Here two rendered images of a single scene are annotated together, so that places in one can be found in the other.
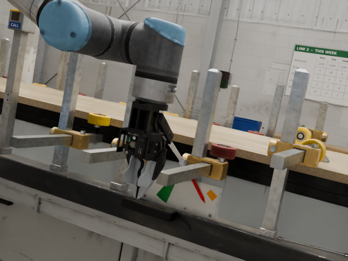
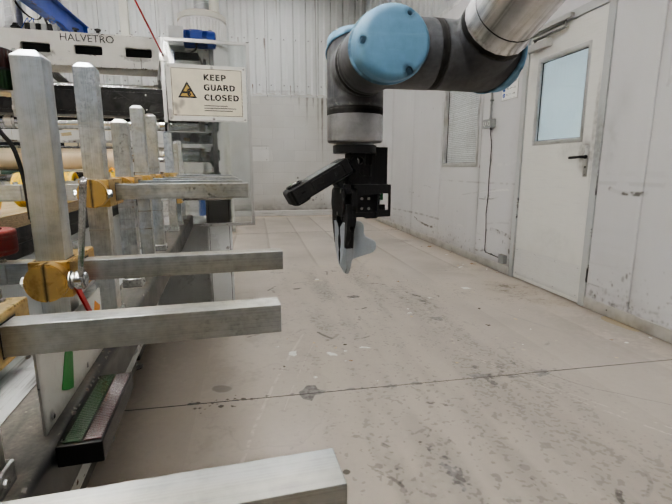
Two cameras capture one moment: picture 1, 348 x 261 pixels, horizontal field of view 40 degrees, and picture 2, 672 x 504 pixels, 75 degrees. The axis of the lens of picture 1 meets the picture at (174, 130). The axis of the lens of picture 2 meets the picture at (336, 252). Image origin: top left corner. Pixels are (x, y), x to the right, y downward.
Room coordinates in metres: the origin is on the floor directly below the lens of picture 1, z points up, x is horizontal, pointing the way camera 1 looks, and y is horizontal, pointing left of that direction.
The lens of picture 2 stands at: (1.48, 0.61, 0.99)
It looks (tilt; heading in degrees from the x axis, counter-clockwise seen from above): 11 degrees down; 231
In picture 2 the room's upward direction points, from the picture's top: straight up
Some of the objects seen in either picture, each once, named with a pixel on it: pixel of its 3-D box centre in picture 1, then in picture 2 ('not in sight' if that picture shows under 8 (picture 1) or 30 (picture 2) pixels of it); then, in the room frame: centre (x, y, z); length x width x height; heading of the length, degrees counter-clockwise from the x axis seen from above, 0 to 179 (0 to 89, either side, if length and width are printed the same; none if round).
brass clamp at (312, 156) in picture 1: (293, 153); (101, 192); (1.30, -0.34, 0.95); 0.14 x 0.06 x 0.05; 66
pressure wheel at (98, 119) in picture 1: (97, 129); not in sight; (1.73, 0.28, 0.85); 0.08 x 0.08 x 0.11
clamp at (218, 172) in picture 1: (204, 165); (60, 272); (1.41, -0.11, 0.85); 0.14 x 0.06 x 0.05; 66
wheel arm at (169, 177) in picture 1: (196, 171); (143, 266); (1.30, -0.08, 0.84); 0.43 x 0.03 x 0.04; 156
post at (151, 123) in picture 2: not in sight; (155, 184); (1.00, -1.00, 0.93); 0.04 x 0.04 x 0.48; 66
